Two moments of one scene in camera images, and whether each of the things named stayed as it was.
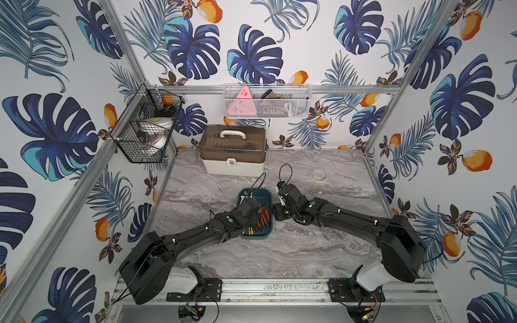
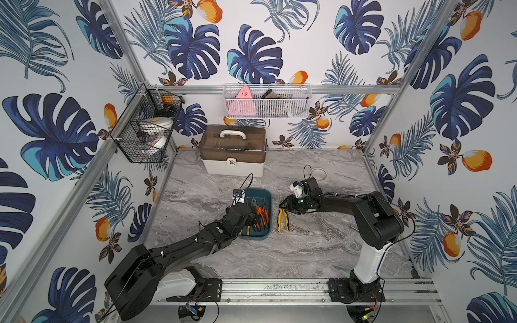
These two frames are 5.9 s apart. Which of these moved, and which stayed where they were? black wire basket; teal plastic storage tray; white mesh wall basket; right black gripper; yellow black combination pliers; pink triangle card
Moved: right black gripper; yellow black combination pliers
Stayed: pink triangle card; black wire basket; teal plastic storage tray; white mesh wall basket
